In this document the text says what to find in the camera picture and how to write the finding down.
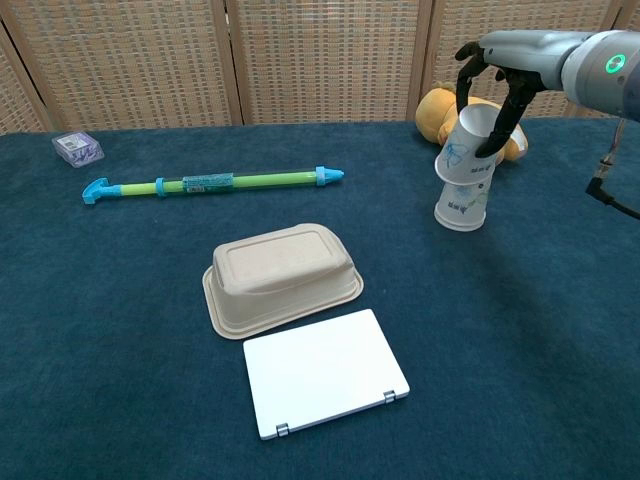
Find woven bamboo folding screen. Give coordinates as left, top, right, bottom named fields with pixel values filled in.
left=0, top=0, right=640, bottom=135

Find clear plastic box purple contents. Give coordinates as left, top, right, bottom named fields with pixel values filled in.
left=51, top=130, right=106, bottom=169

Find yellow plush toy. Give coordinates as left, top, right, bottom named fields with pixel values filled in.
left=415, top=81, right=530, bottom=164

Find green blue toy water pump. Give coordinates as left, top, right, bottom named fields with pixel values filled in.
left=82, top=164, right=346, bottom=207

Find white flat hinged case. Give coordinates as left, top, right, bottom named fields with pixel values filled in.
left=242, top=308, right=411, bottom=442

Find black right hand cable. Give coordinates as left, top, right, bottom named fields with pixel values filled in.
left=584, top=117, right=640, bottom=221

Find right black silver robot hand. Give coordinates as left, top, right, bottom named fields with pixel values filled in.
left=454, top=29, right=584, bottom=159

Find paper cup blue flower print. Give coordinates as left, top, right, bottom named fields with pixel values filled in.
left=433, top=103, right=507, bottom=187

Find dark blue felt table cover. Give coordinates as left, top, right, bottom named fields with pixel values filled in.
left=0, top=115, right=640, bottom=480

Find paper cup green flower print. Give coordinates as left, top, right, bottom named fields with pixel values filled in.
left=433, top=178, right=489, bottom=222

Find beige pulp food container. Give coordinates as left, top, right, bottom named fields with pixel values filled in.
left=201, top=222, right=365, bottom=342

